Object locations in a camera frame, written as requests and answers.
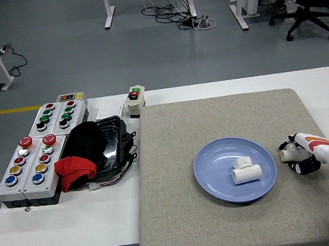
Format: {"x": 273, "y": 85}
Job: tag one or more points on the red cloth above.
{"x": 74, "y": 169}

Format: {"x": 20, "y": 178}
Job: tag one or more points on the large white pipe tee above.
{"x": 247, "y": 174}

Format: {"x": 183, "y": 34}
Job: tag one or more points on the black plastic tray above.
{"x": 111, "y": 138}

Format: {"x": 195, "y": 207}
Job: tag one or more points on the four-button control box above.
{"x": 67, "y": 114}
{"x": 43, "y": 119}

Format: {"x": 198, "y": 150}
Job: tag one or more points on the small metal screw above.
{"x": 27, "y": 210}

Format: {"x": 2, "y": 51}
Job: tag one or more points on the cream switch box green red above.
{"x": 135, "y": 102}

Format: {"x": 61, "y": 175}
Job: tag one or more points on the white paper card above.
{"x": 108, "y": 111}

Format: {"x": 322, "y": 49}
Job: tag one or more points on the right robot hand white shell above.
{"x": 315, "y": 144}

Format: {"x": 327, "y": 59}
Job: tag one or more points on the white desk leg with foot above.
{"x": 239, "y": 19}

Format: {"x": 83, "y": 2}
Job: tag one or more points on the blue plate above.
{"x": 215, "y": 177}

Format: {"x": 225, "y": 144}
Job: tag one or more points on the black cloth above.
{"x": 86, "y": 141}

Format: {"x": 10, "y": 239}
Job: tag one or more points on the five-button box with emergency stop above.
{"x": 11, "y": 191}
{"x": 46, "y": 186}

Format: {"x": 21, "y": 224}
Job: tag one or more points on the grey-brown mat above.
{"x": 181, "y": 215}

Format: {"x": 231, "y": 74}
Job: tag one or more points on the small white tee metal nut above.
{"x": 286, "y": 155}

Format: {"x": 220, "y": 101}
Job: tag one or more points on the small grey switch box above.
{"x": 70, "y": 97}

